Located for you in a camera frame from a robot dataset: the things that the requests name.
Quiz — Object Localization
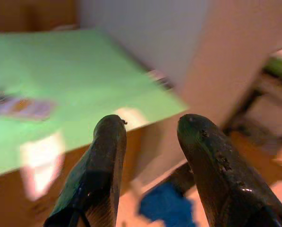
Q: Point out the blue object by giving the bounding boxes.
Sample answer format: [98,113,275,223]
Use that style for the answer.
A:
[139,181,196,227]

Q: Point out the cardboard box under green board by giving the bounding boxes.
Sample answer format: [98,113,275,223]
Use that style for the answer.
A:
[0,111,188,227]

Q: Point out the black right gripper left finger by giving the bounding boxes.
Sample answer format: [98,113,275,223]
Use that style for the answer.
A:
[43,114,128,227]

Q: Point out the green pad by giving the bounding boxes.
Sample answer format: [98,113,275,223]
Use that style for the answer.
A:
[263,56,282,82]

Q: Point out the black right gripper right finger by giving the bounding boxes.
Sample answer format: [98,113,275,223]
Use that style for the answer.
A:
[177,113,282,227]

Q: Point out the green board on box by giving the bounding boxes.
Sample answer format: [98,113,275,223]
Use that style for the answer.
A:
[0,28,190,178]

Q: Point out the dark frame stand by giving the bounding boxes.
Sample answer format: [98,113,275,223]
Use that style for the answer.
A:
[222,55,282,148]

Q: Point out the brown cardboard box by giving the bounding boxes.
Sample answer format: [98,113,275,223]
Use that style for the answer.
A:
[0,0,78,33]

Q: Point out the keys with pale tag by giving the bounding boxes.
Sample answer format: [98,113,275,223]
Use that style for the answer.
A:
[0,90,58,122]

